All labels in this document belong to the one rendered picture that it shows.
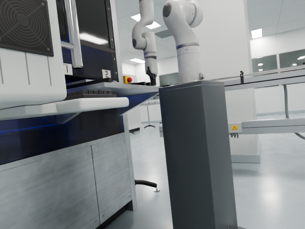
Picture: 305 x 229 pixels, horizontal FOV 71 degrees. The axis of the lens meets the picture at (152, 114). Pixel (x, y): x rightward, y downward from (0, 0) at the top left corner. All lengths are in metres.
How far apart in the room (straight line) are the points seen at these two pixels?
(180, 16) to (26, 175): 1.00
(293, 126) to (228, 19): 1.42
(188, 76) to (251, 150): 1.81
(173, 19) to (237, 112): 1.78
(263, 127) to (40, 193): 1.74
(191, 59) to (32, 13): 0.77
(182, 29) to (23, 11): 0.78
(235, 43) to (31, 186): 2.40
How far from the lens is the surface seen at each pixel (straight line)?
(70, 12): 0.60
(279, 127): 2.10
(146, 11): 1.45
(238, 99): 2.68
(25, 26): 0.48
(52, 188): 1.19
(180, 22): 1.12
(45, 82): 0.48
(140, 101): 1.43
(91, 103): 0.55
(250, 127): 2.10
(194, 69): 1.09
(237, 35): 2.77
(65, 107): 0.57
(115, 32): 1.71
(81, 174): 1.30
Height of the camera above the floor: 0.77
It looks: 2 degrees down
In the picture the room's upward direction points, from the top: 6 degrees counter-clockwise
